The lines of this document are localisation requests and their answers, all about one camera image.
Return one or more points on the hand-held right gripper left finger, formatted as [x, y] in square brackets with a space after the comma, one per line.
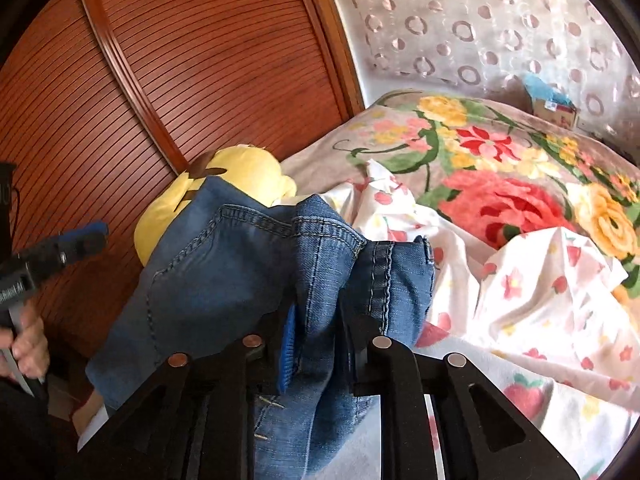
[287, 355]

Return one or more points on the floral blanket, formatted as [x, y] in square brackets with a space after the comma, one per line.
[500, 200]

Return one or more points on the person's left forearm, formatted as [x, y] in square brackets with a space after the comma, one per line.
[25, 435]

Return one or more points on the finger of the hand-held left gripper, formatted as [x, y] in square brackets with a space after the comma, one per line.
[82, 242]

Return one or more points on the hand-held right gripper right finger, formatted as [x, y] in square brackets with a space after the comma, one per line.
[385, 375]

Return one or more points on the blue denim pants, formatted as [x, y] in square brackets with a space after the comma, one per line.
[225, 270]

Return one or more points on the yellow plush toy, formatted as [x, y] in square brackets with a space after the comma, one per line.
[250, 170]

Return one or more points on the wooden louvered wardrobe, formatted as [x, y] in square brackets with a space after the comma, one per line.
[175, 60]

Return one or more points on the person's left hand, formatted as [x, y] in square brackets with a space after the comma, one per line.
[32, 347]

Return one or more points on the circle patterned curtain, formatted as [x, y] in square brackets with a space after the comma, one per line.
[475, 20]

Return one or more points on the small cardboard box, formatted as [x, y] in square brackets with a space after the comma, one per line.
[555, 112]

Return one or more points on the fruit print bed sheet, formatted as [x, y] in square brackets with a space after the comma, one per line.
[525, 310]

